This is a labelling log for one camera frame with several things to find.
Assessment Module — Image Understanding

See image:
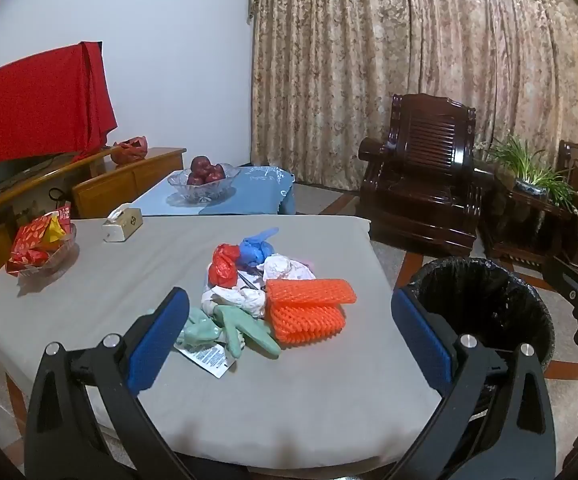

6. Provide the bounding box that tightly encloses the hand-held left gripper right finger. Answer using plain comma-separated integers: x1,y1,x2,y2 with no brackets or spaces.
384,287,557,480

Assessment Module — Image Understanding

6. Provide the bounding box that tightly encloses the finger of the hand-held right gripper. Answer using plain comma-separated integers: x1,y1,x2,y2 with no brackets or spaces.
542,256,578,311

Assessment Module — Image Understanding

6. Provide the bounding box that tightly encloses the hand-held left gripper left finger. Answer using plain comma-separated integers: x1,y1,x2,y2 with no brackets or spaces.
24,287,192,480

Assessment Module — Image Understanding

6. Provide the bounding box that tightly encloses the green rubber glove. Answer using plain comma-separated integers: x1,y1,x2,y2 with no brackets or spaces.
174,306,222,351
212,305,281,361

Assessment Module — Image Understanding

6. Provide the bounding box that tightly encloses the white printed packet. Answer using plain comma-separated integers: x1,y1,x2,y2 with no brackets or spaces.
176,342,235,378

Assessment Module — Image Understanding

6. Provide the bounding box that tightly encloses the black lined trash bin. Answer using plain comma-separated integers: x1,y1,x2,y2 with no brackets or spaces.
409,256,556,376

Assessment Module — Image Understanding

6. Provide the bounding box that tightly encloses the knotted red plastic bag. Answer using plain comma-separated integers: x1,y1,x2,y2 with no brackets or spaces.
208,243,242,288

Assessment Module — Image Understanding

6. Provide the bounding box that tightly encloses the white paper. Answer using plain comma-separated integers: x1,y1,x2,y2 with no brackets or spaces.
200,280,269,318

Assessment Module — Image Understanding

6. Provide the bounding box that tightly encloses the orange foam net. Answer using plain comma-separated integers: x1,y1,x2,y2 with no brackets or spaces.
266,278,358,307
265,304,346,347

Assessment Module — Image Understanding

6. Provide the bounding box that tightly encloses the blue plastic bag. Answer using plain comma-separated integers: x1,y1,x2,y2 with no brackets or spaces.
239,227,280,267

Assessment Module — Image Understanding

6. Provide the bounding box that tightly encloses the white plastic bag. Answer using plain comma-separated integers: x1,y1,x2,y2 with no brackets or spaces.
261,255,316,283

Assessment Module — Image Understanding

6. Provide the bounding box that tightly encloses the dark wooden side table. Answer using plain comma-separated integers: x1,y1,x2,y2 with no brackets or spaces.
484,170,575,266

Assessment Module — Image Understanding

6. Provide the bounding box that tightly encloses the potted green plant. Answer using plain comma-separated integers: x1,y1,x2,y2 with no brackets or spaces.
474,135,578,216

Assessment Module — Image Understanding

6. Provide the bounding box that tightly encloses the white tissue box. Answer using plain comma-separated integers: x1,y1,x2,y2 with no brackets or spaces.
102,203,144,243

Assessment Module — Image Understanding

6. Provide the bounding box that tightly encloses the glass snack dish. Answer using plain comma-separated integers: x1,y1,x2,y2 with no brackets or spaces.
16,222,78,281

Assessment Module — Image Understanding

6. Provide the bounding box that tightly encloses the yellow snack packet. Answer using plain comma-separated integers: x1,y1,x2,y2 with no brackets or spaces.
44,214,68,247

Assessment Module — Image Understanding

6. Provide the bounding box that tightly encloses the glass fruit bowl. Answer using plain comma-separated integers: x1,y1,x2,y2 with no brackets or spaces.
167,162,241,206

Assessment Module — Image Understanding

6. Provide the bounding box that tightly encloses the red snack packet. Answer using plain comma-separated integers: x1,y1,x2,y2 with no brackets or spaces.
6,202,72,277

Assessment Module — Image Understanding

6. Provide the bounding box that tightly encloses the pile of red apples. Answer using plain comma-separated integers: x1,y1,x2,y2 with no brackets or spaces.
186,156,227,186

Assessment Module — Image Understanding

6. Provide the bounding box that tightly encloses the blue tablecloth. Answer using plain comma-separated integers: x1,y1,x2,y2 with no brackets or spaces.
128,165,297,217

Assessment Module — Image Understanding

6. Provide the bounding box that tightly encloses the red printed plastic bag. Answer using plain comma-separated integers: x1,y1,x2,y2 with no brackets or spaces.
110,135,150,166

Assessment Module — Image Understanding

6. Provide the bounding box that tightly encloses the television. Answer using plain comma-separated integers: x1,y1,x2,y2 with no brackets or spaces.
0,152,77,206

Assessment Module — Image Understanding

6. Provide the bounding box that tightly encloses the red cloth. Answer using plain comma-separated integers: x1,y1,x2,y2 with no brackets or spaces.
0,40,118,256

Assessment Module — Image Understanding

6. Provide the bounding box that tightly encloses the patterned beige curtain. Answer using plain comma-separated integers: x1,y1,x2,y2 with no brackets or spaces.
246,0,578,196

